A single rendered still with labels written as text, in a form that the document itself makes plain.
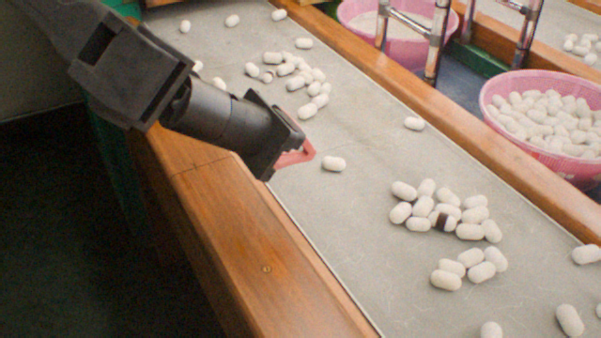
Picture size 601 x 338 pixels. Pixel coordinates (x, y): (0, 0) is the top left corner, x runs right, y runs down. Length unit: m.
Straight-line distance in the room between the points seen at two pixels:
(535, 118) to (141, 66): 0.68
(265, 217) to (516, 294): 0.31
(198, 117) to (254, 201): 0.20
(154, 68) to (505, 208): 0.49
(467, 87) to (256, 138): 0.66
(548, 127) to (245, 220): 0.53
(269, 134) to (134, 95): 0.15
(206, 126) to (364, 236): 0.26
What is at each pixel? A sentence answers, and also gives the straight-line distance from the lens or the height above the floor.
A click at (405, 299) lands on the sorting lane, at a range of 0.59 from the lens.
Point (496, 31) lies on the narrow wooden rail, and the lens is 1.16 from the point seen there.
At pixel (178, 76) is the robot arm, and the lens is 0.47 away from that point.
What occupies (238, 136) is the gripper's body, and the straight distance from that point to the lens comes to 0.51.
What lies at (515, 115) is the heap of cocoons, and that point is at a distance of 0.92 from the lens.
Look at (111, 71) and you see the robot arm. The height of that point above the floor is 1.01.
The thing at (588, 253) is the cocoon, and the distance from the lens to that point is 0.68.
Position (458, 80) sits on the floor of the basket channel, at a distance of 1.13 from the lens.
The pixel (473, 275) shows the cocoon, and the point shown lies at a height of 0.76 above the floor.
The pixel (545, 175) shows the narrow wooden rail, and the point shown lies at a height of 0.77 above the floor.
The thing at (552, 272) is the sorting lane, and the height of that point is 0.74.
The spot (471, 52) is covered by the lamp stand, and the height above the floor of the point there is 0.71.
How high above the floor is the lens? 1.21
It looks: 40 degrees down
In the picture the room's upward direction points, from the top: straight up
